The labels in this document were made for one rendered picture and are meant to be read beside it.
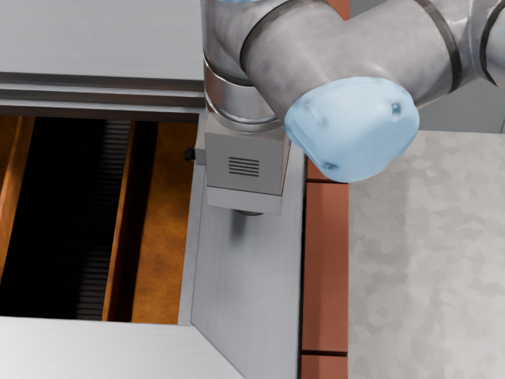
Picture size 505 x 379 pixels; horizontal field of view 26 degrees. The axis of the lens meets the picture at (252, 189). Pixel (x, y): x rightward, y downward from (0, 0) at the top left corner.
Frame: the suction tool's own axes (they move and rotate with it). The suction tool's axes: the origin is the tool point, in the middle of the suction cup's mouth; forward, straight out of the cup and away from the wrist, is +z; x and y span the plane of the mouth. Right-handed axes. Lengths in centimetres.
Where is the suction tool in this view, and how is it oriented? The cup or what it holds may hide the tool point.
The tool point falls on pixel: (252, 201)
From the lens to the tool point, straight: 99.0
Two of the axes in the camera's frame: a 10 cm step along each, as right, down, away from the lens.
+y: -1.6, 8.2, -5.6
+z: 0.0, 5.6, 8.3
